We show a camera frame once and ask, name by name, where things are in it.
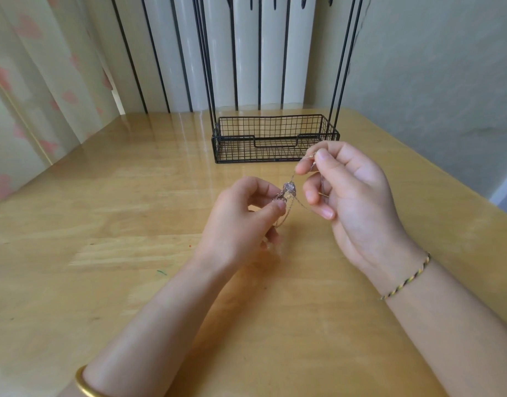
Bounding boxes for person's right hand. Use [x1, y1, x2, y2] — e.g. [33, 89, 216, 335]
[294, 140, 430, 296]

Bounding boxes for person's left hand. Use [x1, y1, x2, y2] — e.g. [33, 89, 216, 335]
[194, 176, 288, 275]

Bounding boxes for chain necklace with pendant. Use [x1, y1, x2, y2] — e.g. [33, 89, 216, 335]
[273, 147, 330, 228]

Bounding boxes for black wire jewelry rack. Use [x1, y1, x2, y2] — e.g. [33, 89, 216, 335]
[190, 0, 373, 164]

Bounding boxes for person's left forearm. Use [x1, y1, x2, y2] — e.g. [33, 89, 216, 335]
[57, 259, 234, 397]

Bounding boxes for white black-striped curtain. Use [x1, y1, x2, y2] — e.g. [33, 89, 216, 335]
[78, 0, 318, 115]

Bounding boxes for gold bangle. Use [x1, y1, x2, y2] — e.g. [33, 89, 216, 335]
[74, 364, 111, 397]

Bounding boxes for pink floral curtain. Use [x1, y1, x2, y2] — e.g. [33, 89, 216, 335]
[0, 0, 124, 206]

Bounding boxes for braided cord bracelet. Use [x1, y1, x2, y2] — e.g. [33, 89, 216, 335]
[380, 253, 433, 303]

